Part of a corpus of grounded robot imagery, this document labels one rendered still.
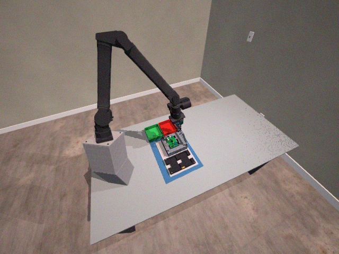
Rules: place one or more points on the green open-top bin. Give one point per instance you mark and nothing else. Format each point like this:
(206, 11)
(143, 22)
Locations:
(153, 132)

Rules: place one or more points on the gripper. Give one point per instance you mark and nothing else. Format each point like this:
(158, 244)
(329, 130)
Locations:
(177, 118)

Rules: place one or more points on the green circuit board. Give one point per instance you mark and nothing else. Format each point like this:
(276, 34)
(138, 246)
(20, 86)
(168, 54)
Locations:
(171, 141)

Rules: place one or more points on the red bin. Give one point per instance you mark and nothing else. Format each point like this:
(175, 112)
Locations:
(167, 127)

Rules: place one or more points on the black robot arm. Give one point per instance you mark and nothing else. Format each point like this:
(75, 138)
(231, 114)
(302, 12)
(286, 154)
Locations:
(105, 41)

